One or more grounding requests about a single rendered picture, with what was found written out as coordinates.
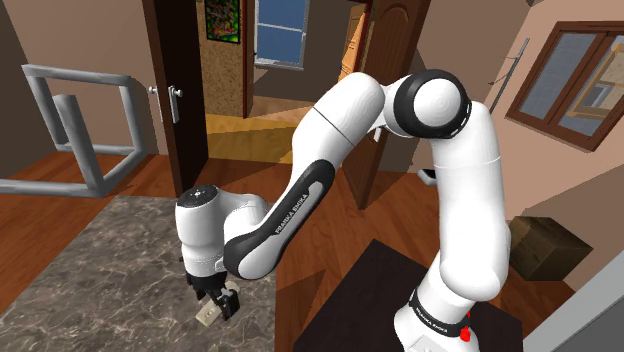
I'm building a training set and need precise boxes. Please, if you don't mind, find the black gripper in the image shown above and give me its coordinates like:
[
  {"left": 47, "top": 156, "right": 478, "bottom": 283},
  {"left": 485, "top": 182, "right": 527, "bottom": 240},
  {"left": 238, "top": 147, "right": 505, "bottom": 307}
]
[{"left": 183, "top": 270, "right": 241, "bottom": 322}]

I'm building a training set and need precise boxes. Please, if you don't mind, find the beige rectangular block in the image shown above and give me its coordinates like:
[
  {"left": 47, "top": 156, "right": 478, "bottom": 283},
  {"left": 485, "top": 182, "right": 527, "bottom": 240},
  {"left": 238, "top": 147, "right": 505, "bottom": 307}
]
[{"left": 195, "top": 279, "right": 240, "bottom": 326}]

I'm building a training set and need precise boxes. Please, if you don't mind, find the dark robot stand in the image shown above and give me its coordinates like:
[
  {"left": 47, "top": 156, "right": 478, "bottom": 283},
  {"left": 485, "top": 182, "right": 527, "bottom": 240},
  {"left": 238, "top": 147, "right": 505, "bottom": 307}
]
[{"left": 292, "top": 238, "right": 526, "bottom": 352}]

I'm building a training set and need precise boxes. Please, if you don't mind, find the white framed window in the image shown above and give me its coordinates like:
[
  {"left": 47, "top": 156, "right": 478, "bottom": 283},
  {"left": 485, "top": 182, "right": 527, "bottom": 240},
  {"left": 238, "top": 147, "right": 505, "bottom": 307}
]
[{"left": 252, "top": 0, "right": 311, "bottom": 72}]

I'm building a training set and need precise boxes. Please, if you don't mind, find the brown wooden door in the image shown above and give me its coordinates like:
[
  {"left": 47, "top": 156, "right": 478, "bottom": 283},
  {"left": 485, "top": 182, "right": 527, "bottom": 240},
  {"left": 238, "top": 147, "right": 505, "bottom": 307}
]
[{"left": 340, "top": 0, "right": 433, "bottom": 211}]

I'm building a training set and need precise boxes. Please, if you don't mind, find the brown cardboard box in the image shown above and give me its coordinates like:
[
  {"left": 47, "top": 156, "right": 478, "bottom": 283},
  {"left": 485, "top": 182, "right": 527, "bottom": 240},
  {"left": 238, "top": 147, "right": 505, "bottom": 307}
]
[{"left": 506, "top": 215, "right": 595, "bottom": 282}]

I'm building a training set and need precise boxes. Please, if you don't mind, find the brown framed window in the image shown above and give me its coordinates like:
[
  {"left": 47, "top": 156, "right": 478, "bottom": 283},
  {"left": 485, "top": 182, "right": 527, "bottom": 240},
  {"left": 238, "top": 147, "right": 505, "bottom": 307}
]
[{"left": 504, "top": 20, "right": 624, "bottom": 153}]

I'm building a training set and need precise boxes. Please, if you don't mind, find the grey metal frame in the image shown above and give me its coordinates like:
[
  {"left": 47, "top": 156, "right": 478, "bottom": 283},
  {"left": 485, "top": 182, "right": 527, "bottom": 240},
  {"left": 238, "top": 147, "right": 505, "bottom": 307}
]
[{"left": 0, "top": 63, "right": 147, "bottom": 199}]

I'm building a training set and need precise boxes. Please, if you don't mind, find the dark door with silver handle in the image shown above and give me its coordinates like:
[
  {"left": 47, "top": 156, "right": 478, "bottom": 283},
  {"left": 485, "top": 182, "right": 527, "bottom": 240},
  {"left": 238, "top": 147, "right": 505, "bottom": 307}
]
[{"left": 141, "top": 0, "right": 211, "bottom": 197}]

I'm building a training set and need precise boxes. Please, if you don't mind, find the colourful wall picture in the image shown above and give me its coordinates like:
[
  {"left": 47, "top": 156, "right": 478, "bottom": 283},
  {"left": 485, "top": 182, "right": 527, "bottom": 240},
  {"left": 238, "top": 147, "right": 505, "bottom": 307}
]
[{"left": 203, "top": 0, "right": 243, "bottom": 46}]

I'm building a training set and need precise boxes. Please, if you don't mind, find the grey wall rail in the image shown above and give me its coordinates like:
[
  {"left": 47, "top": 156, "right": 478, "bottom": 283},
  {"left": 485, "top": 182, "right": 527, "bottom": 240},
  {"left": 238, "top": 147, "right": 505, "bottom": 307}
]
[{"left": 488, "top": 37, "right": 532, "bottom": 116}]

